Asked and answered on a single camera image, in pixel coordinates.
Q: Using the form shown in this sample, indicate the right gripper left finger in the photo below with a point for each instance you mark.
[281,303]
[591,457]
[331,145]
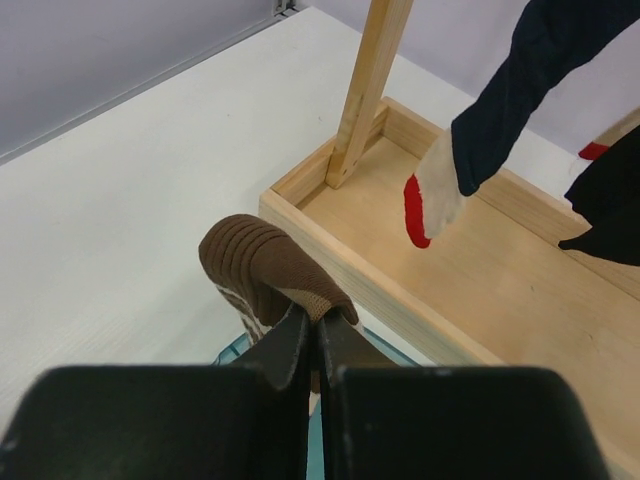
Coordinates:
[244,420]

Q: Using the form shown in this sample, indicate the black sock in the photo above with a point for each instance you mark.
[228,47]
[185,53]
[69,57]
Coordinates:
[606,195]

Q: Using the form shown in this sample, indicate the navy patterned sock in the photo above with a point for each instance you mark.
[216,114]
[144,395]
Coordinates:
[593,151]
[550,40]

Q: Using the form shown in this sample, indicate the wooden hanging rack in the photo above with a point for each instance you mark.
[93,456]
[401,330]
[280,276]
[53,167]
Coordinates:
[494,287]

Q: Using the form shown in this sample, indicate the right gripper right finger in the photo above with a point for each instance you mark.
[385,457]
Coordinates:
[386,421]

